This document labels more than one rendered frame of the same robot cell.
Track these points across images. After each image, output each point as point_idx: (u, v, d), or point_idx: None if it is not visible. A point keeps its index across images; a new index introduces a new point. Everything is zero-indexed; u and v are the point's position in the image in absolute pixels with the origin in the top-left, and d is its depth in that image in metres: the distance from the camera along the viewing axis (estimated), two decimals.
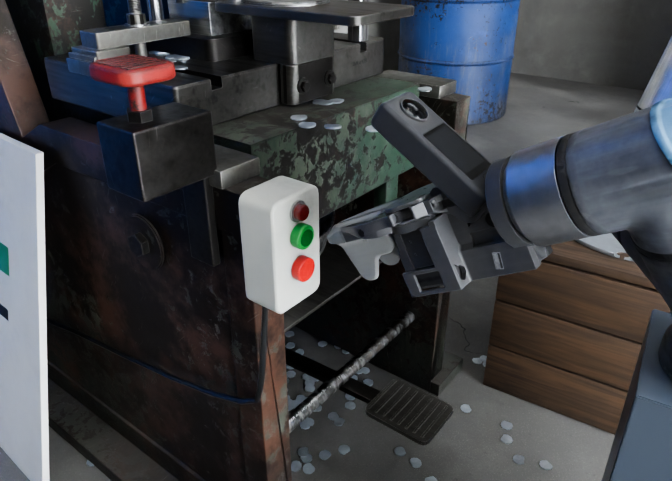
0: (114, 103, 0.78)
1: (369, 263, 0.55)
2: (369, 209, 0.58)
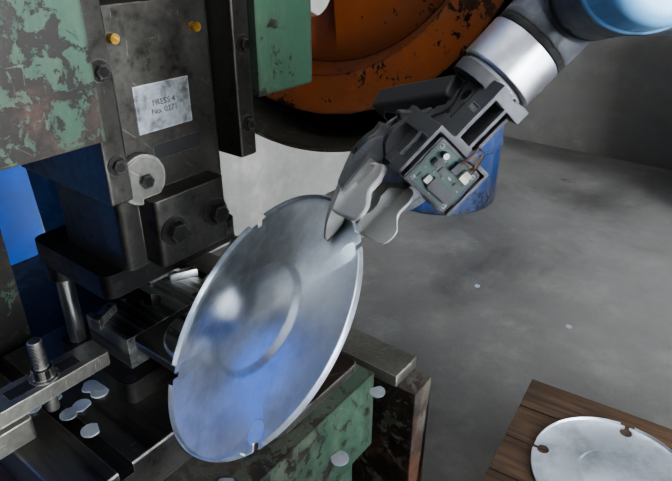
0: (16, 472, 0.69)
1: (361, 200, 0.54)
2: (372, 218, 0.60)
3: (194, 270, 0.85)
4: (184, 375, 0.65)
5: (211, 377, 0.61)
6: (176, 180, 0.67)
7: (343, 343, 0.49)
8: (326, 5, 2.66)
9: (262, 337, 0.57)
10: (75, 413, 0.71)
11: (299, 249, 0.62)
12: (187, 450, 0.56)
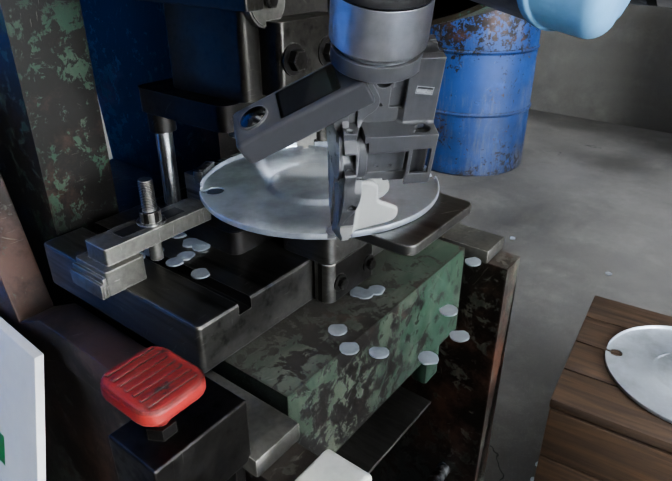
0: (125, 315, 0.68)
1: (380, 210, 0.55)
2: (328, 190, 0.58)
3: None
4: None
5: (262, 199, 0.68)
6: (291, 13, 0.66)
7: (429, 209, 0.66)
8: None
9: None
10: (182, 261, 0.70)
11: None
12: (246, 224, 0.61)
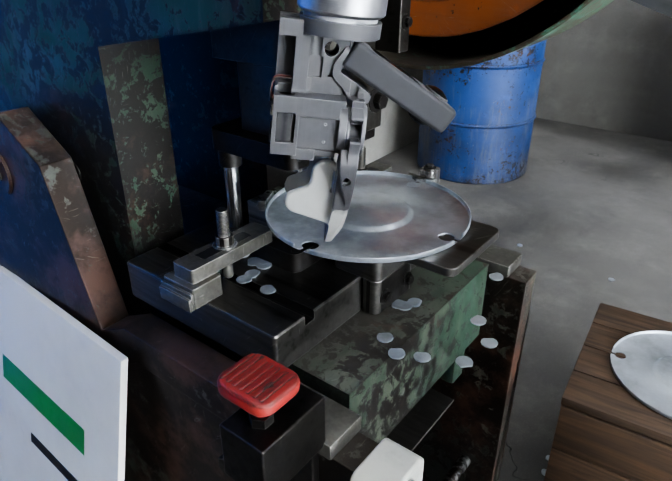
0: (204, 325, 0.79)
1: (302, 178, 0.58)
2: (347, 212, 0.55)
3: None
4: None
5: (424, 216, 0.83)
6: (347, 69, 0.78)
7: None
8: None
9: (373, 196, 0.87)
10: (250, 278, 0.82)
11: None
12: (462, 198, 0.86)
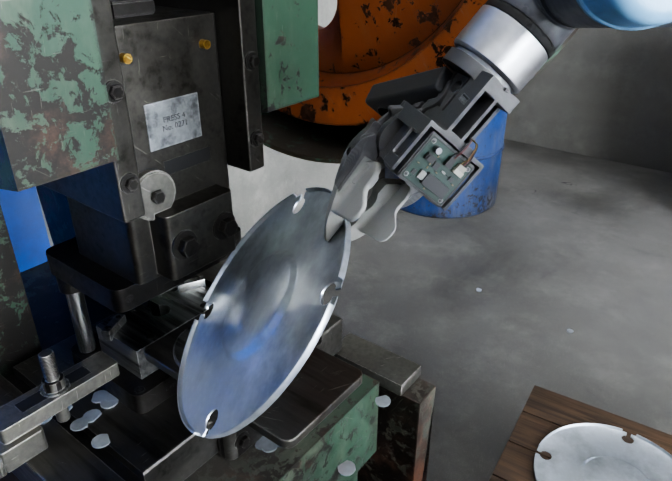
0: None
1: (357, 199, 0.54)
2: (371, 216, 0.60)
3: (201, 280, 0.86)
4: None
5: (265, 250, 0.69)
6: (186, 195, 0.68)
7: (181, 398, 0.66)
8: (328, 9, 2.67)
9: (233, 315, 0.65)
10: (86, 424, 0.72)
11: (260, 360, 0.57)
12: (239, 242, 0.76)
